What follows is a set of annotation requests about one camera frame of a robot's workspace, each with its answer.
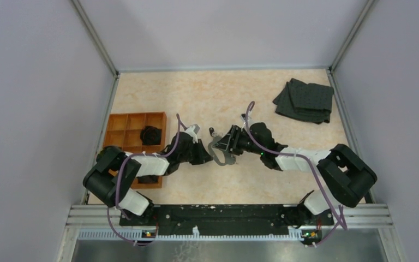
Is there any black rosette object in tray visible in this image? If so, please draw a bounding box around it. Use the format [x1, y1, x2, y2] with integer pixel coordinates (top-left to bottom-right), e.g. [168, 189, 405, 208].
[140, 126, 162, 146]

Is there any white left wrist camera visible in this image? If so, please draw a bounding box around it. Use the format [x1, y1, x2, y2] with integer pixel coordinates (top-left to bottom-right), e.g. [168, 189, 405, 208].
[184, 124, 200, 144]

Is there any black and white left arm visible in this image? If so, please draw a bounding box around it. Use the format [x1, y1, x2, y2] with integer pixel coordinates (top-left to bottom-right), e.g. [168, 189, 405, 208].
[82, 132, 213, 226]

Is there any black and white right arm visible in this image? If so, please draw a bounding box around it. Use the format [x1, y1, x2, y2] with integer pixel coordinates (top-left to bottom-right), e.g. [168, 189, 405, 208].
[212, 122, 378, 225]

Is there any orange compartment tray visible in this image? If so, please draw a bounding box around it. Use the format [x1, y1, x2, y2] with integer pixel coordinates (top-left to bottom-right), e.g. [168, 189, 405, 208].
[103, 111, 167, 190]

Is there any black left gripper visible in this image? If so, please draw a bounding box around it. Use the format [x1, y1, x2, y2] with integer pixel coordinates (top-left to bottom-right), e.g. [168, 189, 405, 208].
[178, 139, 213, 165]

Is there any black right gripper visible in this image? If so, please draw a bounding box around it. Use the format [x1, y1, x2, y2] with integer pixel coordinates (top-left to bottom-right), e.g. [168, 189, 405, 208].
[213, 125, 264, 156]

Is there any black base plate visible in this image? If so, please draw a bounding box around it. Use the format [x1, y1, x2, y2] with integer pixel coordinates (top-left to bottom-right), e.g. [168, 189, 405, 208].
[119, 204, 334, 236]

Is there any folded dark grey cloth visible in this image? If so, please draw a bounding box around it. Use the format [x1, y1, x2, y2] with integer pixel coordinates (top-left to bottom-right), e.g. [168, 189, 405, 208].
[273, 78, 334, 124]

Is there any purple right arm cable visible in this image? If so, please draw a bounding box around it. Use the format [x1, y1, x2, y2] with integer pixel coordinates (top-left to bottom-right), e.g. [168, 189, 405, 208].
[244, 101, 348, 248]

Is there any silver keyring chain with keys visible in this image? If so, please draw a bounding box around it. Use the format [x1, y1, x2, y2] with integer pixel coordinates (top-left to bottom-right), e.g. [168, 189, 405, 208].
[208, 127, 236, 167]

